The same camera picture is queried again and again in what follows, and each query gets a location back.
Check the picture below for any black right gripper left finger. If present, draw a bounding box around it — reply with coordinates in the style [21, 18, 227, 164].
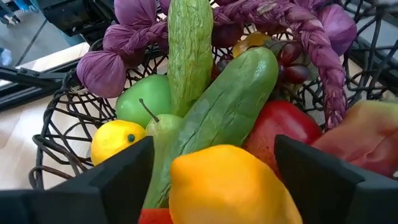
[0, 136, 155, 224]

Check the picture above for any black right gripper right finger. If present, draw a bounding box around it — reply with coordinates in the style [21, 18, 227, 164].
[274, 134, 398, 224]

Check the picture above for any yellow lemon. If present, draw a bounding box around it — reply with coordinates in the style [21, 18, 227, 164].
[90, 119, 147, 167]

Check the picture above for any orange carrot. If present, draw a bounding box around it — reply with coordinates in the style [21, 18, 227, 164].
[138, 207, 174, 224]

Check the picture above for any dark red chili pepper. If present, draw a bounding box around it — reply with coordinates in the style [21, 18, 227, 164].
[312, 99, 398, 179]

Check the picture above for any black wire basket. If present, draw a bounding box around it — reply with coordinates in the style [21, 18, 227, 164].
[28, 0, 398, 190]

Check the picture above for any red pomegranate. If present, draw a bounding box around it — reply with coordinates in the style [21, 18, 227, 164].
[243, 99, 323, 181]

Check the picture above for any light green pear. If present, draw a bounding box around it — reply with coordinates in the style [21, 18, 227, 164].
[139, 98, 184, 200]

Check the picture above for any orange lemon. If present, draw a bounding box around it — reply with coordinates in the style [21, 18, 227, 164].
[169, 144, 304, 224]

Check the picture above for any green apple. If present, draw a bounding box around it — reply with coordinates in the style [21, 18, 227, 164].
[114, 73, 172, 128]

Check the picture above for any green cucumber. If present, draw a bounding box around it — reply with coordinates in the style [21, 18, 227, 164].
[142, 46, 279, 209]

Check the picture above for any dark red grape bunch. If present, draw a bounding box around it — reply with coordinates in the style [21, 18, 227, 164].
[211, 21, 312, 85]

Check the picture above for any purple onion braid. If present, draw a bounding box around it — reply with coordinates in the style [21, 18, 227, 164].
[76, 0, 358, 131]

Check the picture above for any green chili pepper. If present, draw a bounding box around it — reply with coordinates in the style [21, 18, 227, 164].
[167, 0, 215, 118]

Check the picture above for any yellow orange mango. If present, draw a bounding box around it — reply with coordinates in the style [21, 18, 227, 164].
[231, 32, 273, 58]

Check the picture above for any black aluminium table frame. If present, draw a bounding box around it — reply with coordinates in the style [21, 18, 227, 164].
[0, 58, 81, 111]

